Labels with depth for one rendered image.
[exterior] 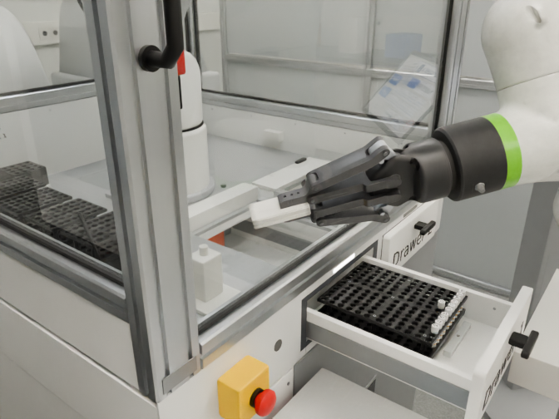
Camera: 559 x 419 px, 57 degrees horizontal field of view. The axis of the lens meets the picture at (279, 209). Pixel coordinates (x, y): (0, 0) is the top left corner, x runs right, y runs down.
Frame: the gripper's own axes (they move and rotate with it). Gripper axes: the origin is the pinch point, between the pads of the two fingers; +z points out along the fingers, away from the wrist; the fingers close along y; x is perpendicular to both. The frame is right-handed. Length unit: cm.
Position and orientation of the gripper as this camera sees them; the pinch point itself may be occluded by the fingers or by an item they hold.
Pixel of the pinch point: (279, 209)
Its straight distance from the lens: 61.5
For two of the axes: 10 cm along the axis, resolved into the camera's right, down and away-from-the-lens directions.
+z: -9.7, 2.6, -0.2
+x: 2.0, 7.0, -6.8
